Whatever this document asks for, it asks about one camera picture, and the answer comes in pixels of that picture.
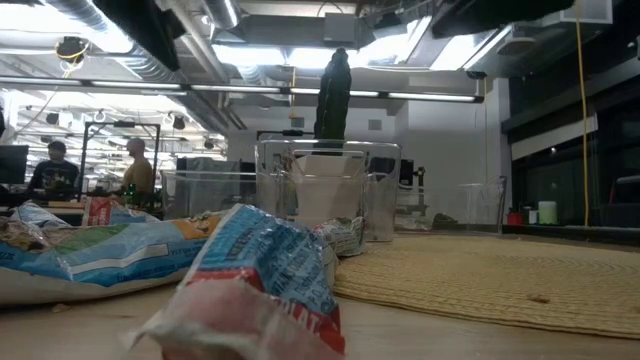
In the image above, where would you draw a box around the orange multicoloured granola bar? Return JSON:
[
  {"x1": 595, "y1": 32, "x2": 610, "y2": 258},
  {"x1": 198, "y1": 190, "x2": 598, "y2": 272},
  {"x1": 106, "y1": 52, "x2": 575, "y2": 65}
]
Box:
[{"x1": 312, "y1": 215, "x2": 367, "y2": 259}]

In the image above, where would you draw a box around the tall clear plastic bin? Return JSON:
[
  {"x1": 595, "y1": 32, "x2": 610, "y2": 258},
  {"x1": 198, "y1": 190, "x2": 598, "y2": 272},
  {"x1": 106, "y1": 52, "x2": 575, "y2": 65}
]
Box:
[{"x1": 253, "y1": 138, "x2": 403, "y2": 244}]

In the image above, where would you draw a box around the long light blue granola bar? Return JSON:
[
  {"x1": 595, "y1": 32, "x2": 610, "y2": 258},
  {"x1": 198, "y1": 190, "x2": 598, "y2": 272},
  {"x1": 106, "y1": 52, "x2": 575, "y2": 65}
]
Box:
[{"x1": 124, "y1": 203, "x2": 347, "y2": 360}]

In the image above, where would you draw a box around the red and blue granola bar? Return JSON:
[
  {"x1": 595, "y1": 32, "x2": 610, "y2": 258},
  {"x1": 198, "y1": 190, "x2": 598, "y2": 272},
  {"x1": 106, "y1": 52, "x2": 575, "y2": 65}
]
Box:
[{"x1": 81, "y1": 196, "x2": 161, "y2": 227}]

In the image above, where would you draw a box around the blue green orange granola bar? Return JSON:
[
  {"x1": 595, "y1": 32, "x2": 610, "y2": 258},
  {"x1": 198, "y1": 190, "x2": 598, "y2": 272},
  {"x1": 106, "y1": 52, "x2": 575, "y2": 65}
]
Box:
[{"x1": 0, "y1": 209, "x2": 236, "y2": 307}]

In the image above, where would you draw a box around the green brown granola bar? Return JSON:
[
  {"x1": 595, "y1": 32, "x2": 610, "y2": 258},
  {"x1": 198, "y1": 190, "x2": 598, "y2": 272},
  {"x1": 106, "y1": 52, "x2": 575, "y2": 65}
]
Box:
[{"x1": 0, "y1": 217, "x2": 54, "y2": 251}]

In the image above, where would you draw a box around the white hexagonal plant pot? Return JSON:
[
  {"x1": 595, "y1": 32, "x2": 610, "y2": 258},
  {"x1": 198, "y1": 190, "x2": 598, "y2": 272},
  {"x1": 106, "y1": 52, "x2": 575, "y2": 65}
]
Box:
[{"x1": 294, "y1": 153, "x2": 369, "y2": 226}]

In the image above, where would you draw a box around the green cactus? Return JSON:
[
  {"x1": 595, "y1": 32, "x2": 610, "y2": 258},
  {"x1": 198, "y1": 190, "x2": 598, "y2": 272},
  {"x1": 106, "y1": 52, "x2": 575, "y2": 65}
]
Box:
[{"x1": 313, "y1": 47, "x2": 353, "y2": 151}]

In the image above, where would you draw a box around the long ceiling light strip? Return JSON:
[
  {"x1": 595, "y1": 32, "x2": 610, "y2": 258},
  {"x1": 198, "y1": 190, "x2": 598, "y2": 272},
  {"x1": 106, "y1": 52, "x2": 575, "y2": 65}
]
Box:
[{"x1": 0, "y1": 75, "x2": 485, "y2": 105}]

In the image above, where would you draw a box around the grey ceiling box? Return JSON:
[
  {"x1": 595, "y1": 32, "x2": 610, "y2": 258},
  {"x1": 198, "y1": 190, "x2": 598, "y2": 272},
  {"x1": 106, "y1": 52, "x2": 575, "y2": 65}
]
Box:
[{"x1": 323, "y1": 12, "x2": 357, "y2": 44}]

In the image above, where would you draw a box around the person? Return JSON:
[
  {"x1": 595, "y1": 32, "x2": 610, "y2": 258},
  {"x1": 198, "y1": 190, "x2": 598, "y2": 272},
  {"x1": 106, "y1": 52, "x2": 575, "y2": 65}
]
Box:
[
  {"x1": 27, "y1": 140, "x2": 82, "y2": 197},
  {"x1": 121, "y1": 137, "x2": 156, "y2": 197}
]

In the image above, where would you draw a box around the round woven yellow placemat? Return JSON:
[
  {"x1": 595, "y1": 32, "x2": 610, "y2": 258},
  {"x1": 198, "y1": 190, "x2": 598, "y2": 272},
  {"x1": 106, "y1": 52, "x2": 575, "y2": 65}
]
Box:
[{"x1": 332, "y1": 233, "x2": 640, "y2": 341}]

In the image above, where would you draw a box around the white cylindrical container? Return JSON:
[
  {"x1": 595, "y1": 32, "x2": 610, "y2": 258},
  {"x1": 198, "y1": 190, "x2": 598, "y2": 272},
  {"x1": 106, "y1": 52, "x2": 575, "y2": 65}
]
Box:
[{"x1": 537, "y1": 200, "x2": 559, "y2": 226}]

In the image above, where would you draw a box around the black monitor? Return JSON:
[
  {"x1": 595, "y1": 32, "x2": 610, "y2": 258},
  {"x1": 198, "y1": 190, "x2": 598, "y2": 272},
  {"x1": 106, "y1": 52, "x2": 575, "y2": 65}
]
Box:
[{"x1": 0, "y1": 144, "x2": 30, "y2": 185}]

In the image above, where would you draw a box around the white ceiling unit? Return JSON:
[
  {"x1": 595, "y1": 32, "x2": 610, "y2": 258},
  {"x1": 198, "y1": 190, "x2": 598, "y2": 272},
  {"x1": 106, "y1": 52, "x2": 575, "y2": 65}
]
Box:
[{"x1": 542, "y1": 0, "x2": 614, "y2": 26}]

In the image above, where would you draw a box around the black background rig frame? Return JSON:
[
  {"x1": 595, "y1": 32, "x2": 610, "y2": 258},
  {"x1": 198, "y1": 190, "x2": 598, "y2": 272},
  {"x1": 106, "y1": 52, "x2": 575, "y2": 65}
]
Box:
[{"x1": 78, "y1": 121, "x2": 162, "y2": 206}]

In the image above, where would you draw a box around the yellow cable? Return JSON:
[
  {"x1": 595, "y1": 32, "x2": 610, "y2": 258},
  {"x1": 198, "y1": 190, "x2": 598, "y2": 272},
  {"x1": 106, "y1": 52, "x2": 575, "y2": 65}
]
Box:
[{"x1": 573, "y1": 0, "x2": 592, "y2": 227}]

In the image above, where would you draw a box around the black ceiling cable reel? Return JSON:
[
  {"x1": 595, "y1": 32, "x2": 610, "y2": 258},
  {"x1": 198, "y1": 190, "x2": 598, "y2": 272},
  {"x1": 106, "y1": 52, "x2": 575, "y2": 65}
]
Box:
[{"x1": 53, "y1": 35, "x2": 92, "y2": 65}]

